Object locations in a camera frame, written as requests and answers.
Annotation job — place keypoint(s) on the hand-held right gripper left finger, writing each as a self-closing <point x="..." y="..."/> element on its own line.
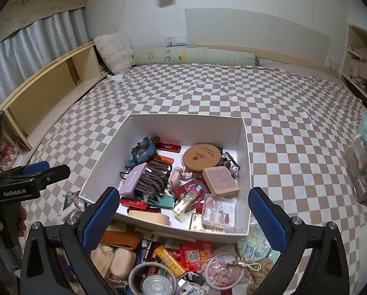
<point x="99" y="215"/>

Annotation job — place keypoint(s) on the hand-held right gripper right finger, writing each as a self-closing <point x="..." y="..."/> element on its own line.
<point x="266" y="215"/>

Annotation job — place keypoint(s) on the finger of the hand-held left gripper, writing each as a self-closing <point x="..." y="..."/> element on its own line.
<point x="54" y="173"/>
<point x="34" y="167"/>

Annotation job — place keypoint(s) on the red lipstick tube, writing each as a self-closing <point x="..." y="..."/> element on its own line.
<point x="145" y="210"/>
<point x="134" y="202"/>

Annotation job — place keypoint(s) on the clear nail tips box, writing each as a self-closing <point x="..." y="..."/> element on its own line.
<point x="218" y="210"/>

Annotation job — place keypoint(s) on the purple card wallet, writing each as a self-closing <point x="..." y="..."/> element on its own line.
<point x="132" y="179"/>

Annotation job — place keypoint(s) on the pink square compact box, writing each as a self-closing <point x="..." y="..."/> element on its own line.
<point x="220" y="181"/>

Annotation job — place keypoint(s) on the black white patterned scrunchie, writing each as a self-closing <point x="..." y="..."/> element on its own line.
<point x="231" y="163"/>

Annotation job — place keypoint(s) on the green box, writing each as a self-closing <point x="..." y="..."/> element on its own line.
<point x="162" y="202"/>

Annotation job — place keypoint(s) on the gold packet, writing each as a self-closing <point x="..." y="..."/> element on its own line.
<point x="201" y="224"/>

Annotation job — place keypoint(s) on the blue crochet piece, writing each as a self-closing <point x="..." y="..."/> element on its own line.
<point x="142" y="152"/>

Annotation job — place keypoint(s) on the yellow clear lighter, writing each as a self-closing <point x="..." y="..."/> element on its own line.
<point x="186" y="202"/>

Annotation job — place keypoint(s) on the orange case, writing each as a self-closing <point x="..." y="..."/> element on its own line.
<point x="165" y="161"/>

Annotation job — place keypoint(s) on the round wooden disc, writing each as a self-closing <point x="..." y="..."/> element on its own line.
<point x="203" y="156"/>

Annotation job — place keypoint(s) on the clear round lid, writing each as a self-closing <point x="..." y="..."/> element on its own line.
<point x="154" y="281"/>

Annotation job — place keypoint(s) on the pink plastic hook clip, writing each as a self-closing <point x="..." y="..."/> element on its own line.
<point x="178" y="176"/>

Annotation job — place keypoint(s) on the red long case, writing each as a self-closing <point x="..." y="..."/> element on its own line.
<point x="169" y="147"/>

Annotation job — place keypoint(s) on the white cardboard box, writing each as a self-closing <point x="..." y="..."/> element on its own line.
<point x="183" y="129"/>

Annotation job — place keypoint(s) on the pink beads round container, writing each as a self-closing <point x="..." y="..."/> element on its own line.
<point x="223" y="272"/>

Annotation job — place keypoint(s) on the floral fabric pouch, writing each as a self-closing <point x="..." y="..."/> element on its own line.
<point x="254" y="239"/>

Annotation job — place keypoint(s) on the clear bottle white label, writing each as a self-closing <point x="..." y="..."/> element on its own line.
<point x="71" y="207"/>

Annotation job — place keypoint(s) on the brown leather wallet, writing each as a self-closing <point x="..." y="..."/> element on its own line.
<point x="122" y="239"/>

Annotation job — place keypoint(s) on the beige earbud case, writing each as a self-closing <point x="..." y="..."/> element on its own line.
<point x="123" y="262"/>

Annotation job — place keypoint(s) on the wooden bedside shelf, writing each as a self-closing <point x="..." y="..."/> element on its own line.
<point x="39" y="98"/>

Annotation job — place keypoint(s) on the red snack packet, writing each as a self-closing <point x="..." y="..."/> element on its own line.
<point x="197" y="255"/>

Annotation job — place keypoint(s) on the yellow orange snack packet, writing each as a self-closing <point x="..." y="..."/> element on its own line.
<point x="169" y="259"/>

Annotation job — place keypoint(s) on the clear plastic storage box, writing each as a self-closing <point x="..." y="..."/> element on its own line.
<point x="361" y="175"/>

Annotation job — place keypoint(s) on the checkered bed sheet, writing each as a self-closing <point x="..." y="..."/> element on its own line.
<point x="263" y="104"/>

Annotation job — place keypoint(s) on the white tissue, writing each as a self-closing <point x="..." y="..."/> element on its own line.
<point x="115" y="78"/>

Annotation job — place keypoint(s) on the white curtain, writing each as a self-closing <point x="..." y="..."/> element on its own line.
<point x="32" y="52"/>

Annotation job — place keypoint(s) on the white fluffy pillow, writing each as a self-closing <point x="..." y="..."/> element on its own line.
<point x="114" y="52"/>

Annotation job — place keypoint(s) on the beige curtain valance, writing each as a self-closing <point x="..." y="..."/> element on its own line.
<point x="32" y="9"/>

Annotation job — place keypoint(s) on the green long bolster pillow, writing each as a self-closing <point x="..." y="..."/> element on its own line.
<point x="201" y="57"/>

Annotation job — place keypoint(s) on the white headboard panel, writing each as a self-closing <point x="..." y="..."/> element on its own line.
<point x="257" y="33"/>

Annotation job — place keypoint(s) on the wooden clothes shelf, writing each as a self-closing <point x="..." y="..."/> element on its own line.
<point x="352" y="52"/>

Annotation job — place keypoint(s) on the white wall socket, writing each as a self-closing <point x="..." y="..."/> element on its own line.
<point x="169" y="41"/>

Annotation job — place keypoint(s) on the white wall switch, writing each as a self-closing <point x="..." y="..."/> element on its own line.
<point x="181" y="40"/>

